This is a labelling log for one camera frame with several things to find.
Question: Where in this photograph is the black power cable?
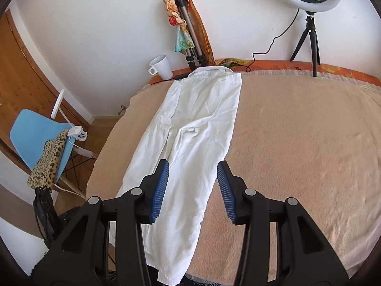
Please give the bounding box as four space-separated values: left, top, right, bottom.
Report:
244 7 301 73

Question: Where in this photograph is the white desk lamp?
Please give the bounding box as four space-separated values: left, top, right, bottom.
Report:
50 89 88 142

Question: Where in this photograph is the colourful patterned scarf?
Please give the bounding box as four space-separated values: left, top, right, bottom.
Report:
163 0 195 56

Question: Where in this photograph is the leopard print cloth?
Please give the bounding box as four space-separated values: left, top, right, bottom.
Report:
27 129 70 189

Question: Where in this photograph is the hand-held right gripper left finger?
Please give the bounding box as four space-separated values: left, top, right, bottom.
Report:
31 159 170 286

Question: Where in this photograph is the white shirt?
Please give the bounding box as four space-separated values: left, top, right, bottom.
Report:
108 66 242 283

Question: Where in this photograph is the blue chair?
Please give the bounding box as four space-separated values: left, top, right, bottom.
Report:
10 109 99 197

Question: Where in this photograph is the navy white patterned garment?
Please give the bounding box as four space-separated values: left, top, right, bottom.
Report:
181 274 227 286

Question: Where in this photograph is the orange patterned bedsheet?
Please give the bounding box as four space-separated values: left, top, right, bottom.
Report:
147 58 381 87

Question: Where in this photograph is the wooden door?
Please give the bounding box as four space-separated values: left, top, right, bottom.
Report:
0 12 93 161

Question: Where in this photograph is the orange scarf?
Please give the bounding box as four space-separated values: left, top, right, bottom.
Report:
174 0 215 66

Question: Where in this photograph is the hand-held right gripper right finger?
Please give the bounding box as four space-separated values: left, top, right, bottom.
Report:
217 160 349 286

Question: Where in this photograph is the beige blanket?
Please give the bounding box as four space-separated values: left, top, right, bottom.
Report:
86 71 381 281

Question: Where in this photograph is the black mini tripod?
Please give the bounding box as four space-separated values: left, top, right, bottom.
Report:
289 11 321 77

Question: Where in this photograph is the white mug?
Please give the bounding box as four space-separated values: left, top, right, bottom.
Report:
148 54 174 81

